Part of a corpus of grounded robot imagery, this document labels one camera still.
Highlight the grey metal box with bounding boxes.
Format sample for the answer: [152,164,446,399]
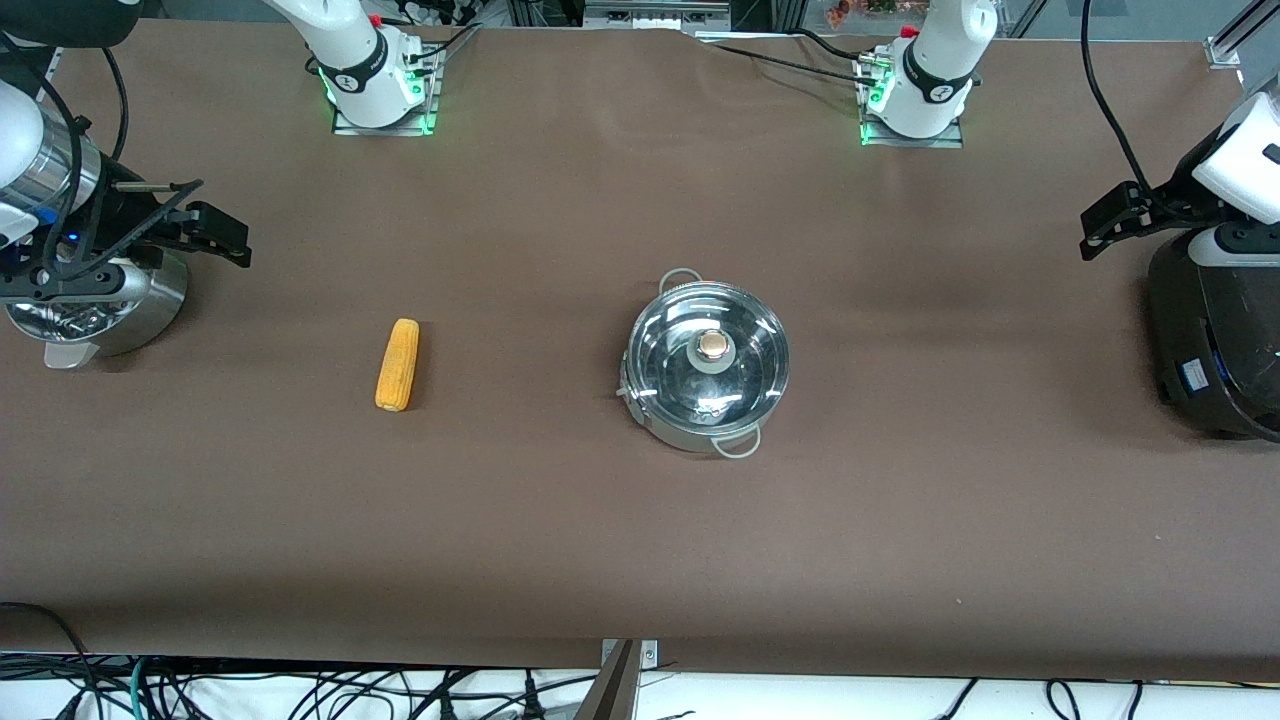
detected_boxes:
[583,0,733,33]

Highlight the aluminium frame profile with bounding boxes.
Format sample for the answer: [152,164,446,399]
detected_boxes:
[1204,0,1280,71]

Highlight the metal table edge bracket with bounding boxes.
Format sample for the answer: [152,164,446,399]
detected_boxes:
[600,638,660,671]

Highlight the steel steamer pot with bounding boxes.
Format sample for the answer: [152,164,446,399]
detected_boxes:
[4,245,191,372]

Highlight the brown table mat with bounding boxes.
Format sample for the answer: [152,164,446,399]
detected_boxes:
[0,18,1280,683]

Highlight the black floor cable loop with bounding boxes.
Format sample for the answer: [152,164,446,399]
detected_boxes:
[0,600,101,720]

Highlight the steel pot with loop handles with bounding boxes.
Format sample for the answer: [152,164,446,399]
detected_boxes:
[617,267,792,460]

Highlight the dark grey slanted bar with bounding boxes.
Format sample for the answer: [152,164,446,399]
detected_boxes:
[574,640,642,720]

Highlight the black base power cable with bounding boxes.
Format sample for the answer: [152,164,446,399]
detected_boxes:
[700,26,883,87]

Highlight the black round appliance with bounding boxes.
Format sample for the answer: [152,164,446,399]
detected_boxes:
[1148,230,1280,443]

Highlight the yellow corn cob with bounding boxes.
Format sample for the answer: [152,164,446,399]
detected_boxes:
[375,318,421,413]

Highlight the glass pot lid with knob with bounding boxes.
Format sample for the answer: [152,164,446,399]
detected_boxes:
[627,281,792,427]

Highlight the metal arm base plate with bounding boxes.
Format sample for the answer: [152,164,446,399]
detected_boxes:
[858,60,967,150]
[331,42,442,137]

